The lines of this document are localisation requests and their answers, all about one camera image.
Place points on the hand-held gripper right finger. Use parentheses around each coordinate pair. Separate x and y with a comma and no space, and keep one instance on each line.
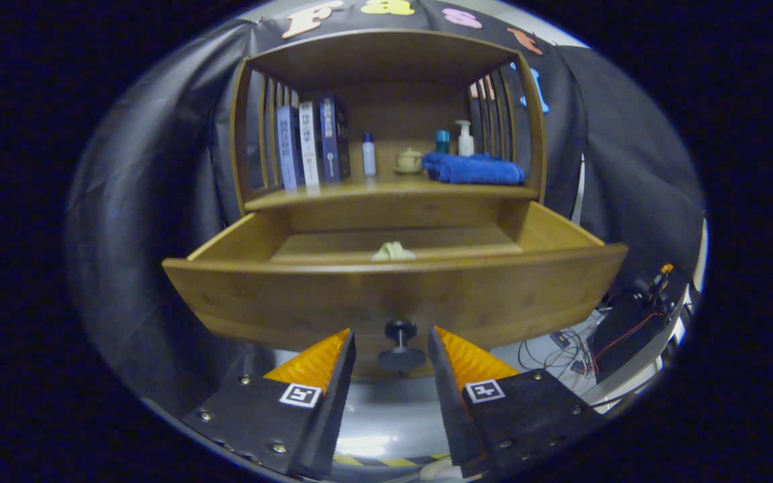
(450,409)

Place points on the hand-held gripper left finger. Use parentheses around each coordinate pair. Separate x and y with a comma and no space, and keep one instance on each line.
(329,416)

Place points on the wooden drawer with black knob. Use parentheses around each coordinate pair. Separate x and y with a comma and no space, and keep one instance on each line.
(292,295)

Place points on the wooden countertop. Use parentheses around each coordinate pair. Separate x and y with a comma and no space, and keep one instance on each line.
(359,191)

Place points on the folded blue towel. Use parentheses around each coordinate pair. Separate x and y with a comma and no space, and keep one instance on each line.
(474,170)

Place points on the orange black tool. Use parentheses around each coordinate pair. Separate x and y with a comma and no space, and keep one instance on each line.
(660,276)

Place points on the beige lidded tea cup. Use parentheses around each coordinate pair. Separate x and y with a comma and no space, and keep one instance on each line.
(409,162)

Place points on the small white bottle blue cap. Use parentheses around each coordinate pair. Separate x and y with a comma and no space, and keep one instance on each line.
(369,157)

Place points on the white pump bottle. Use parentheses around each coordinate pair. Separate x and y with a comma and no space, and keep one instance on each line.
(466,142)

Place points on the light blue book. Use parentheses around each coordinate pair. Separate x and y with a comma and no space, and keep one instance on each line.
(288,151)

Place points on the teal bottle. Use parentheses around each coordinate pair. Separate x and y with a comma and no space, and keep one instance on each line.
(442,141)

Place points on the white book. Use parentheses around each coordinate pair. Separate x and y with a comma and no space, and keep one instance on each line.
(310,144)

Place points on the dark blue book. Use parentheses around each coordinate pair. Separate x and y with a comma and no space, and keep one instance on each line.
(334,137)

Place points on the black backdrop cloth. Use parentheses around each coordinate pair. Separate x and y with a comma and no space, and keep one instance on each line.
(145,201)

